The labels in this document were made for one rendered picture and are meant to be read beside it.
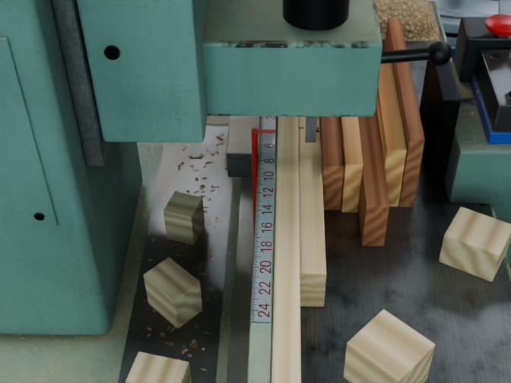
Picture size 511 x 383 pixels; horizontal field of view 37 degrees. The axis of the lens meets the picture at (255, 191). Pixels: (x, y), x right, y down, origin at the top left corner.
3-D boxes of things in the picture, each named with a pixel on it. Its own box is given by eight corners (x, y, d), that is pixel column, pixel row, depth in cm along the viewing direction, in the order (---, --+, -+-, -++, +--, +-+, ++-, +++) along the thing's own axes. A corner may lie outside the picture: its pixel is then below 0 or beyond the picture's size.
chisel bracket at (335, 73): (373, 134, 63) (384, 43, 57) (202, 131, 63) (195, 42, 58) (367, 81, 68) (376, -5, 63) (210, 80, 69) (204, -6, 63)
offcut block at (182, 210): (166, 238, 80) (162, 210, 77) (178, 219, 82) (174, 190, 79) (194, 245, 79) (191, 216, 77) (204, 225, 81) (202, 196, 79)
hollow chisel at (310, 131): (315, 143, 68) (317, 96, 64) (305, 143, 68) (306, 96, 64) (315, 136, 68) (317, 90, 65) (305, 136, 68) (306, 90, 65)
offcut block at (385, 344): (427, 378, 55) (436, 343, 53) (392, 416, 53) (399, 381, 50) (378, 343, 58) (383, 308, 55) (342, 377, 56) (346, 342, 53)
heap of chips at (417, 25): (441, 41, 89) (446, 12, 86) (320, 40, 89) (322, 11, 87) (431, 2, 95) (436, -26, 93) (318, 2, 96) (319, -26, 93)
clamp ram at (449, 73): (511, 181, 70) (534, 100, 64) (429, 180, 70) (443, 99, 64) (492, 121, 77) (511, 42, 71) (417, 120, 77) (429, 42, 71)
